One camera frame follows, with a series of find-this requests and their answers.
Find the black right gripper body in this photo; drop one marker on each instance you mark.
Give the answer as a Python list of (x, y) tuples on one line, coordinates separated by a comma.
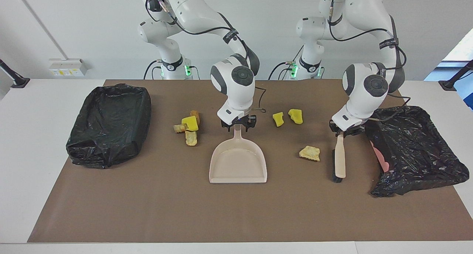
[(251, 119)]

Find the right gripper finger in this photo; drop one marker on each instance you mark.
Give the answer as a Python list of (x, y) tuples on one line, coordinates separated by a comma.
[(229, 128), (249, 125)]

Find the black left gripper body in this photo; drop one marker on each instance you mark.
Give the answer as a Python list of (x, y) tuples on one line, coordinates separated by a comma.
[(354, 130)]

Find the beige hand brush black bristles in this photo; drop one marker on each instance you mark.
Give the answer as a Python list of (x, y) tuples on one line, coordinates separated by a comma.
[(340, 158)]

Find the small yellow sponge piece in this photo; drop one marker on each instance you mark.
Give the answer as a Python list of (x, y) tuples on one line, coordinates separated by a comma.
[(278, 119)]

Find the croissant-shaped foam piece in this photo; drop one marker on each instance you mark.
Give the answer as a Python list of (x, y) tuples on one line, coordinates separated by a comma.
[(309, 153)]

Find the beige plastic dustpan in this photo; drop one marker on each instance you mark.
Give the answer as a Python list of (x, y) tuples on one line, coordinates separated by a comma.
[(238, 161)]

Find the brown round cookie piece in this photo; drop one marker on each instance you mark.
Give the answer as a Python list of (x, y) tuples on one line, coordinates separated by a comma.
[(195, 114)]

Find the L-shaped yellow sponge piece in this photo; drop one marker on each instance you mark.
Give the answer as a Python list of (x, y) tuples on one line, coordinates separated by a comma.
[(190, 123)]

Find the large yellow sponge piece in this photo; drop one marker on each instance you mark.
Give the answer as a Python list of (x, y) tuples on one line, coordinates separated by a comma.
[(295, 116)]

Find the small beige foam chunk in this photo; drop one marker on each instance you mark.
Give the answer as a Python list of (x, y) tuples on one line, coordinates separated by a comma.
[(180, 128)]

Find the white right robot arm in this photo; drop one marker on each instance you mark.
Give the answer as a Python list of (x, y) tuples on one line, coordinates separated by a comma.
[(236, 88)]

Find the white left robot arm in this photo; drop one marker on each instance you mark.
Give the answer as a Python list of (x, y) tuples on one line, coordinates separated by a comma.
[(364, 91)]

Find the pink bin with black bag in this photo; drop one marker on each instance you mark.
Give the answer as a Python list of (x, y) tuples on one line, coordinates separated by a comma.
[(414, 150)]

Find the bin wrapped in black bag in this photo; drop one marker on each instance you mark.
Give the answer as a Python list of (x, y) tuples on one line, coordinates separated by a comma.
[(111, 124)]

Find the brown table mat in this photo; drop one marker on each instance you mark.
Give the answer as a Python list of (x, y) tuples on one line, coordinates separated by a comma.
[(221, 209)]

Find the black camera stand clamp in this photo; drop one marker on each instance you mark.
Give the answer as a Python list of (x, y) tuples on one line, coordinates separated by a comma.
[(18, 82), (449, 85)]

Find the white wall outlet box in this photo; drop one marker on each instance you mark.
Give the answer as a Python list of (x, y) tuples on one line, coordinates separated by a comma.
[(66, 67)]

